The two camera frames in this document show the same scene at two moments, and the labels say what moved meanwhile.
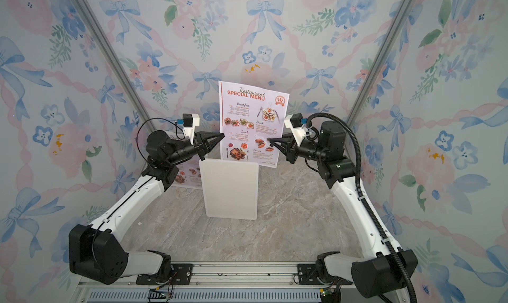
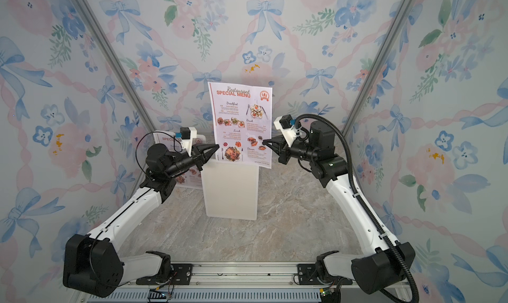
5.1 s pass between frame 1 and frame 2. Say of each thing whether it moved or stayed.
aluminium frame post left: stayed
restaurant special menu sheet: stayed
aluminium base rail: stayed
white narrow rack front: moved
